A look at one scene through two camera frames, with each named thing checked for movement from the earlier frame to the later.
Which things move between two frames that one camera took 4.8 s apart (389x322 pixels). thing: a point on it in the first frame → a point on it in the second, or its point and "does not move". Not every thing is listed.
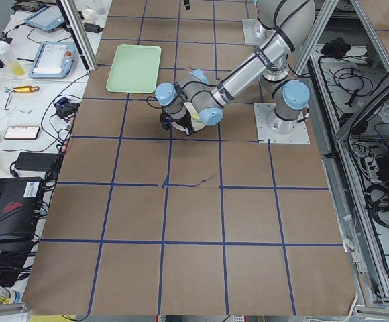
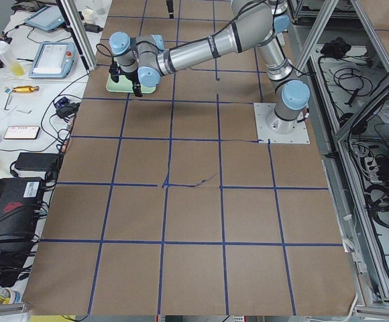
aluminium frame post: [78, 31] does not move
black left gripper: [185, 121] → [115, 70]
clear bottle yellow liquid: [3, 50] does not move
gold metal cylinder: [25, 89] does not move
